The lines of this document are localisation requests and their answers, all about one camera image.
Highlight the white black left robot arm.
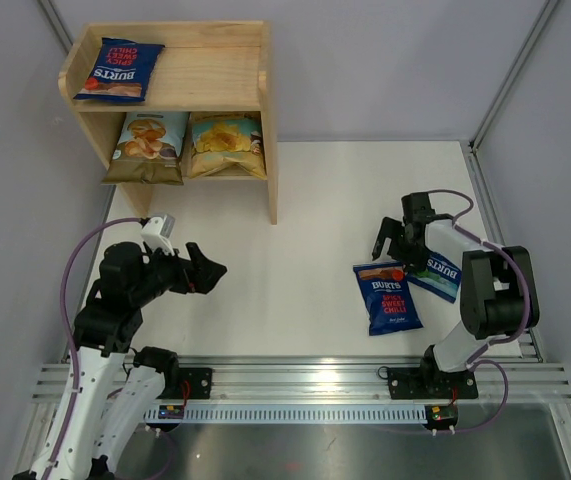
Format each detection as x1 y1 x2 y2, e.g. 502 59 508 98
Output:
17 242 227 479

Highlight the blue Burts spicy chilli bag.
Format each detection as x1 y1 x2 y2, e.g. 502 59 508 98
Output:
74 37 165 103

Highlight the Burts sea salt vinegar bag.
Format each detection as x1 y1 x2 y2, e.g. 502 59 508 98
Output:
408 253 462 303

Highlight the wooden two-tier shelf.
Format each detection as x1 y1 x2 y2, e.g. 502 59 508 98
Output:
58 21 278 222

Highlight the white slotted cable duct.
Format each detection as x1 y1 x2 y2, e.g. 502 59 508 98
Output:
143 404 427 425

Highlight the light blue cassava chips bag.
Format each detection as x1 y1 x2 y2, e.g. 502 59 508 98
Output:
102 112 189 185

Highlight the tan kettle cooked chips bag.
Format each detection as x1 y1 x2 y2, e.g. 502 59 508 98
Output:
189 112 267 180

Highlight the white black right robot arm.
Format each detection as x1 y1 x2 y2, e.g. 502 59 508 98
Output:
372 191 540 402

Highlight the aluminium mounting rail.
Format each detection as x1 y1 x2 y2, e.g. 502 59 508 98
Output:
32 355 571 401

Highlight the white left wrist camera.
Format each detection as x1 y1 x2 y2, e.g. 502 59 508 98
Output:
141 213 175 256

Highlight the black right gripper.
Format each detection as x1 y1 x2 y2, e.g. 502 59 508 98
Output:
372 216 430 272

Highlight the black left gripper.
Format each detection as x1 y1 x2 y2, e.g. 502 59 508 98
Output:
131 240 226 306

